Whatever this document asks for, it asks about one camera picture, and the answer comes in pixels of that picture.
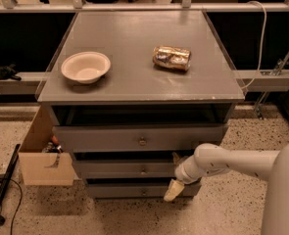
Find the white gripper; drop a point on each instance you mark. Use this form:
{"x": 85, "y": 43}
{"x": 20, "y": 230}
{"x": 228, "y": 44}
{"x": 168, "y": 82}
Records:
{"x": 184, "y": 173}

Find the black cloth bag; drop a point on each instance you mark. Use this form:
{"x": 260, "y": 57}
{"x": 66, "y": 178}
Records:
{"x": 9, "y": 72}

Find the black pole stand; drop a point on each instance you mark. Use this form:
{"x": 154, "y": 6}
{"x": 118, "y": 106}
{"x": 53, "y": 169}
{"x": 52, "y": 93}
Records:
{"x": 6, "y": 178}

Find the cardboard box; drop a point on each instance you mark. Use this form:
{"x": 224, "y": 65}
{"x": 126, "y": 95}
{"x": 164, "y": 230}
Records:
{"x": 38, "y": 166}

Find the white paper bowl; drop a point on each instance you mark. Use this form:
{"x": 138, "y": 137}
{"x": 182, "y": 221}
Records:
{"x": 85, "y": 67}

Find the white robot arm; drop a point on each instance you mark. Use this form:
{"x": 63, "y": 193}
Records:
{"x": 270, "y": 166}

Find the crushed gold can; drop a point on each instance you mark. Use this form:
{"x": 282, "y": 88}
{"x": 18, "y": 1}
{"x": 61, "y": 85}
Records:
{"x": 172, "y": 58}

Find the metal rail frame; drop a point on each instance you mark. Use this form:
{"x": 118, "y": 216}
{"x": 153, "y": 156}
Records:
{"x": 65, "y": 6}

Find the grey top drawer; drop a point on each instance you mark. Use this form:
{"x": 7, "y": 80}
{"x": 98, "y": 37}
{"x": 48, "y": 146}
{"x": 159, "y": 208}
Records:
{"x": 137, "y": 138}

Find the items inside cardboard box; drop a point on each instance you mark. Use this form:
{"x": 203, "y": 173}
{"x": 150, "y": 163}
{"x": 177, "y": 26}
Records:
{"x": 53, "y": 146}

